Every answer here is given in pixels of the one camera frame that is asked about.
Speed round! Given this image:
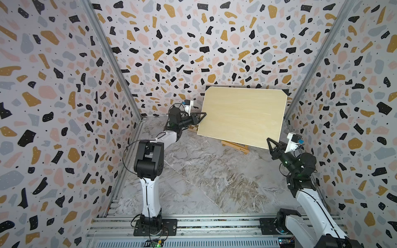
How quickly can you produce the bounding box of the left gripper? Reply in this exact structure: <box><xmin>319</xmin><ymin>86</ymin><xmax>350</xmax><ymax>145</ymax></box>
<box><xmin>178</xmin><ymin>113</ymin><xmax>207</xmax><ymax>130</ymax></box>

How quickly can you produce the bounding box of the small wooden easel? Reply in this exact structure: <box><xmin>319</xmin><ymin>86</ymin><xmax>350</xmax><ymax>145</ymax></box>
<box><xmin>221</xmin><ymin>140</ymin><xmax>250</xmax><ymax>155</ymax></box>

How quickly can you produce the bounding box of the light wooden board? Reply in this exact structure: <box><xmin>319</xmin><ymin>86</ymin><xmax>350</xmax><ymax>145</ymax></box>
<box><xmin>197</xmin><ymin>86</ymin><xmax>287</xmax><ymax>149</ymax></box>

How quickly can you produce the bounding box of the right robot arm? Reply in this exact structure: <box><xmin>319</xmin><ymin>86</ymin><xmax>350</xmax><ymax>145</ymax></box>
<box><xmin>267</xmin><ymin>133</ymin><xmax>361</xmax><ymax>248</ymax></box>

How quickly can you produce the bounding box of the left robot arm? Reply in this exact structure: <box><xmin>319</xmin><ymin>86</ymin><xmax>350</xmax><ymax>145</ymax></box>
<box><xmin>126</xmin><ymin>103</ymin><xmax>207</xmax><ymax>236</ymax></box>

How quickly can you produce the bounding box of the wooden chessboard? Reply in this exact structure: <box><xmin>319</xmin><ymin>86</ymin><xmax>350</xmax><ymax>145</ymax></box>
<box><xmin>188</xmin><ymin>125</ymin><xmax>199</xmax><ymax>133</ymax></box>

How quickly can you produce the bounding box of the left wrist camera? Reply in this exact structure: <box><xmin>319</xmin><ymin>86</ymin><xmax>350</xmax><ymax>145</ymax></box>
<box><xmin>183</xmin><ymin>99</ymin><xmax>194</xmax><ymax>115</ymax></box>

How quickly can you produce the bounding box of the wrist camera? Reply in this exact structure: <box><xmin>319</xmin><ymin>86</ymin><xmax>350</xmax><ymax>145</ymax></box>
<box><xmin>285</xmin><ymin>132</ymin><xmax>304</xmax><ymax>153</ymax></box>
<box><xmin>183</xmin><ymin>99</ymin><xmax>194</xmax><ymax>115</ymax></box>

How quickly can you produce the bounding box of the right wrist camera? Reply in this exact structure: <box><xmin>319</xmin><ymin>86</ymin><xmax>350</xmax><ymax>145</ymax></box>
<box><xmin>285</xmin><ymin>132</ymin><xmax>304</xmax><ymax>153</ymax></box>

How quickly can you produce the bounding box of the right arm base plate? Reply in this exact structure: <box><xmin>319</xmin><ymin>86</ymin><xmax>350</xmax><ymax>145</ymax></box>
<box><xmin>259</xmin><ymin>215</ymin><xmax>299</xmax><ymax>236</ymax></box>

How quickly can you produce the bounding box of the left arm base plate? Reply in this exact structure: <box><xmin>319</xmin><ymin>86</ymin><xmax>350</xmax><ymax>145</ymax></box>
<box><xmin>133</xmin><ymin>218</ymin><xmax>178</xmax><ymax>237</ymax></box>

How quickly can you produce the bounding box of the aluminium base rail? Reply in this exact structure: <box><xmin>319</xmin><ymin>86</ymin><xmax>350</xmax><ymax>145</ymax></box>
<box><xmin>85</xmin><ymin>213</ymin><xmax>295</xmax><ymax>248</ymax></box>

